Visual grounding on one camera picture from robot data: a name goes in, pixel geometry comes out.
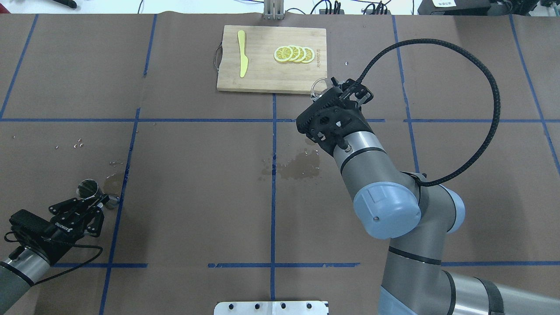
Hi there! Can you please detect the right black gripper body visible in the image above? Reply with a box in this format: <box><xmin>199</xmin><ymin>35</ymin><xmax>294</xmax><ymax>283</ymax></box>
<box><xmin>296</xmin><ymin>87</ymin><xmax>372</xmax><ymax>155</ymax></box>

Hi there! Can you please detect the yellow plastic knife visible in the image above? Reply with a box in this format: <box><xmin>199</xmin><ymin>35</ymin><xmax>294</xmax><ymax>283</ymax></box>
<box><xmin>237</xmin><ymin>30</ymin><xmax>249</xmax><ymax>78</ymax></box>

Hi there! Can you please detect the aluminium frame post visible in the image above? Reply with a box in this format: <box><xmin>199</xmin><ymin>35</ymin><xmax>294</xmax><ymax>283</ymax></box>
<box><xmin>262</xmin><ymin>0</ymin><xmax>285</xmax><ymax>21</ymax></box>

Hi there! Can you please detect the metal cutting board handle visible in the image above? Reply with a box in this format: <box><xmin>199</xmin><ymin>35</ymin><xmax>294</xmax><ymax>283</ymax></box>
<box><xmin>213</xmin><ymin>42</ymin><xmax>223</xmax><ymax>73</ymax></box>

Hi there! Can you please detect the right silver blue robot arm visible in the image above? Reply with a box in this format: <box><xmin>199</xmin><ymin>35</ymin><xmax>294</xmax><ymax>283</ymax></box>
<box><xmin>296</xmin><ymin>86</ymin><xmax>560</xmax><ymax>315</ymax></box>

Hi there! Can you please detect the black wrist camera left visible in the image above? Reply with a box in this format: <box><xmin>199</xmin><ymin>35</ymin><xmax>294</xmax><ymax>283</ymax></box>
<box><xmin>9</xmin><ymin>209</ymin><xmax>53</xmax><ymax>239</ymax></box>

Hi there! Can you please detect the lemon slice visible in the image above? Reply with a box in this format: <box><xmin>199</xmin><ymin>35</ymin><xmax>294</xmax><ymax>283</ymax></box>
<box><xmin>273</xmin><ymin>45</ymin><xmax>293</xmax><ymax>63</ymax></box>
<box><xmin>294</xmin><ymin>46</ymin><xmax>307</xmax><ymax>63</ymax></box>
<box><xmin>301</xmin><ymin>47</ymin><xmax>315</xmax><ymax>64</ymax></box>
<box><xmin>288</xmin><ymin>45</ymin><xmax>302</xmax><ymax>62</ymax></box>

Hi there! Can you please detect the clear glass measuring cup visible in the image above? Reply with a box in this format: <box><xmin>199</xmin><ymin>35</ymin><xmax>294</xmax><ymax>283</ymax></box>
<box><xmin>310</xmin><ymin>77</ymin><xmax>332</xmax><ymax>102</ymax></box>

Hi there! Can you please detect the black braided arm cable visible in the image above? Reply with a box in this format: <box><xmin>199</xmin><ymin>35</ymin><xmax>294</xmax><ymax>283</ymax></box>
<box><xmin>357</xmin><ymin>38</ymin><xmax>501</xmax><ymax>188</ymax></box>

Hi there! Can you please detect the wooden cutting board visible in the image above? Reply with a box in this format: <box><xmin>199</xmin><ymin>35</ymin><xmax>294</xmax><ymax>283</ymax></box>
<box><xmin>217</xmin><ymin>24</ymin><xmax>328</xmax><ymax>94</ymax></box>

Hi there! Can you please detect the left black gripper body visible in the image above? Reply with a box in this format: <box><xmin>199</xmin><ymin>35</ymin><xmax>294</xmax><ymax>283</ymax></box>
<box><xmin>16</xmin><ymin>223</ymin><xmax>84</xmax><ymax>265</ymax></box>

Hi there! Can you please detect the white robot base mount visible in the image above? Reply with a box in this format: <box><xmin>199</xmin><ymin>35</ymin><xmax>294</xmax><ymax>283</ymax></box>
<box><xmin>213</xmin><ymin>301</ymin><xmax>329</xmax><ymax>315</ymax></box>

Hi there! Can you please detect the steel double jigger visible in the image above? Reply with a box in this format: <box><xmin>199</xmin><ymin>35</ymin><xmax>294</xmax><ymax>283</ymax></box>
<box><xmin>77</xmin><ymin>179</ymin><xmax>119</xmax><ymax>210</ymax></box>

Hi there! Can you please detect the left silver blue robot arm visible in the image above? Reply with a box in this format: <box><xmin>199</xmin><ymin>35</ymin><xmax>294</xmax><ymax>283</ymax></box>
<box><xmin>0</xmin><ymin>195</ymin><xmax>112</xmax><ymax>314</ymax></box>

